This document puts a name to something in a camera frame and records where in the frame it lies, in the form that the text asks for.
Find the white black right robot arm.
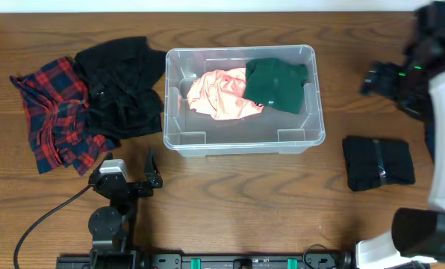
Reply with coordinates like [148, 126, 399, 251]
[353, 1, 445, 268]

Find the dark green cloth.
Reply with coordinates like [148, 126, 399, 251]
[243, 58, 308, 114]

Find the black mounting rail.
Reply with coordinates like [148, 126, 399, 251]
[55, 253, 356, 269]

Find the black cloth with band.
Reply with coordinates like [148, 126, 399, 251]
[342, 136, 415, 192]

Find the black garment left pile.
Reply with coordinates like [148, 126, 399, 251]
[74, 37, 167, 139]

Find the navy blue cloth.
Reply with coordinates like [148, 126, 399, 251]
[424, 122, 435, 161]

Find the clear plastic storage bin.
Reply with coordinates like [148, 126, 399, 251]
[163, 45, 326, 157]

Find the red navy plaid shirt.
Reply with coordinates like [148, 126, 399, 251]
[10, 57, 121, 176]

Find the pink cloth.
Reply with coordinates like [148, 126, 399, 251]
[187, 68, 264, 120]

